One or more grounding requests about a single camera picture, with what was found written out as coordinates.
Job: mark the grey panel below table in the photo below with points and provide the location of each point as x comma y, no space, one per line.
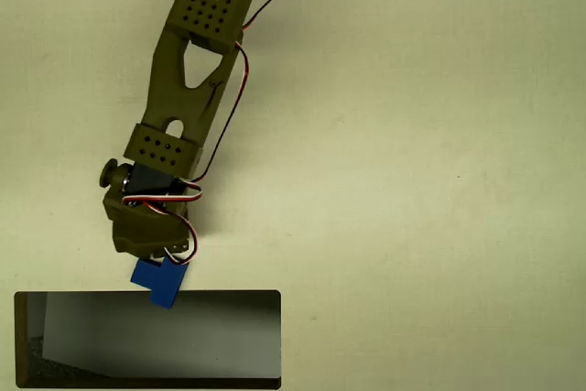
151,345

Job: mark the rectangular bin opening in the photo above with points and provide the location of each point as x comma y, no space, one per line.
22,340

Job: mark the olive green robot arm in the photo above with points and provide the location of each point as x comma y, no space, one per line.
169,89

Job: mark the blue T-shaped block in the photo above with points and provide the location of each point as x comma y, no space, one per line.
165,285

